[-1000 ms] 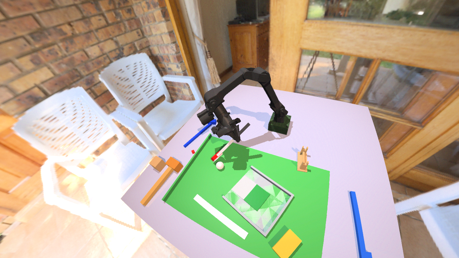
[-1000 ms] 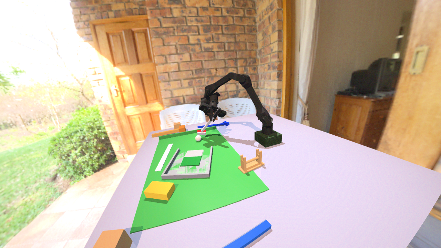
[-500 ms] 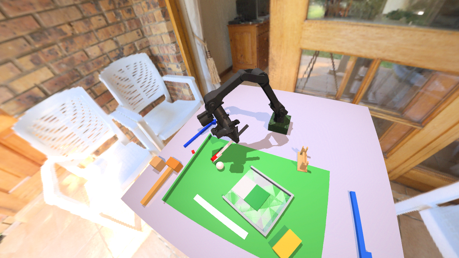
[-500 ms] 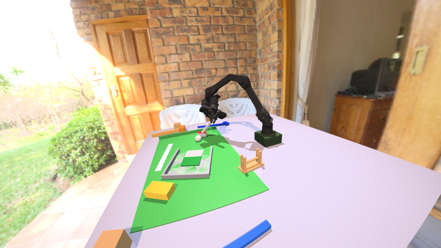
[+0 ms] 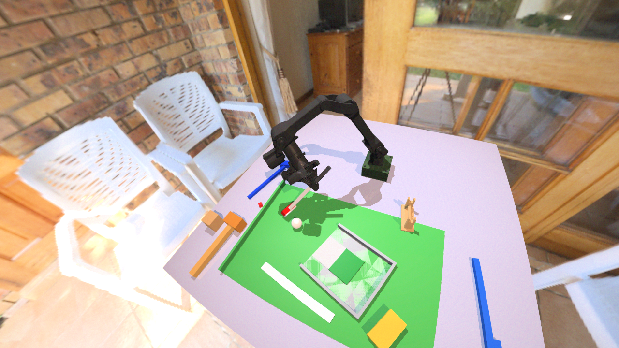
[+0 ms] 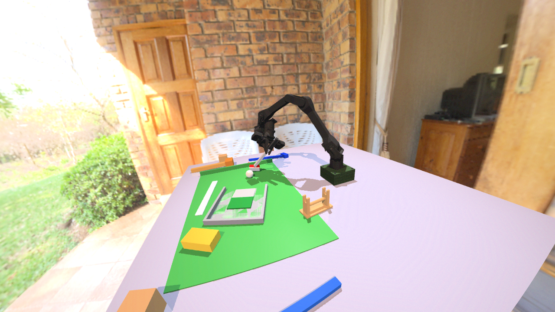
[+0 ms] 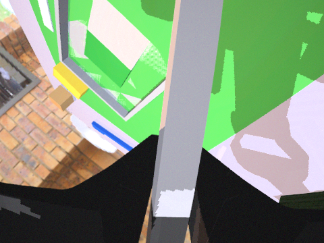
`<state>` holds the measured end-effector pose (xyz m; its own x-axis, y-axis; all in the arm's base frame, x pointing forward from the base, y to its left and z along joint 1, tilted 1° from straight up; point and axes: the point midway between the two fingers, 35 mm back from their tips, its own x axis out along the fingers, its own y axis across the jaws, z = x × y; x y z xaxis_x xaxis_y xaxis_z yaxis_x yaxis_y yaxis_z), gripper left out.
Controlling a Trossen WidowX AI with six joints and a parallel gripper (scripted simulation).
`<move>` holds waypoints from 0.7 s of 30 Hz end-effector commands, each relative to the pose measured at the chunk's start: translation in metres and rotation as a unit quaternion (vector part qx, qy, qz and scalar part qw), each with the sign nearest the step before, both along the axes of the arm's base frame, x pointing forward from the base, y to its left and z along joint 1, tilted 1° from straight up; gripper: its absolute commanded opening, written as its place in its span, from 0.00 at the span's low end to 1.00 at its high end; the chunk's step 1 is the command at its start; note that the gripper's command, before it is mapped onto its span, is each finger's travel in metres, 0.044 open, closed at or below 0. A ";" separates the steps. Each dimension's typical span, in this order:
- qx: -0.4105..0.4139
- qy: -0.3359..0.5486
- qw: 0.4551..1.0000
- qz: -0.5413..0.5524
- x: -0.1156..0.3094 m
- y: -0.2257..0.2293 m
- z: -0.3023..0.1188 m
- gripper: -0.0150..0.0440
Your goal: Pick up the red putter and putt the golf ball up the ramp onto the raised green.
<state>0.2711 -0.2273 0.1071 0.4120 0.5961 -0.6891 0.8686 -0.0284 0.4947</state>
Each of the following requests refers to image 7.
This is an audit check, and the green flat mat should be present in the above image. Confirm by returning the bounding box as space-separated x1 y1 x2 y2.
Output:
30 0 324 151

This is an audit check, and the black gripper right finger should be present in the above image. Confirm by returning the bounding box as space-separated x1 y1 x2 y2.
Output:
188 147 324 243

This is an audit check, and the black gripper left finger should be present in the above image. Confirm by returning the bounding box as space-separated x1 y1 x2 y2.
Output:
0 135 159 243

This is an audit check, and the light orange cube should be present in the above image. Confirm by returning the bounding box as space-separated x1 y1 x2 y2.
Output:
48 84 75 111

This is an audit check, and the yellow rectangular block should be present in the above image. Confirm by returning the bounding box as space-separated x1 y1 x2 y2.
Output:
53 62 88 99

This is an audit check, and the white flat bar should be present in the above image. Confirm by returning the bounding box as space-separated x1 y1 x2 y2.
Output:
38 0 54 32

